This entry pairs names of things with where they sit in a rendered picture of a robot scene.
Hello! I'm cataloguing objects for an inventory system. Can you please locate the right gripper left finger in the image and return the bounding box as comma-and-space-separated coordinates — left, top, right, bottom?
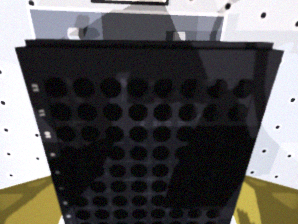
0, 175, 62, 224

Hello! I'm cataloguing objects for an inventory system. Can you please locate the white sign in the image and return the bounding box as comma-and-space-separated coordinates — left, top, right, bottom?
90, 0, 169, 6

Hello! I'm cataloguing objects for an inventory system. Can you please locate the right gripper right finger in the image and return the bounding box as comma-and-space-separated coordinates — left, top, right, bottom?
233, 175, 298, 224

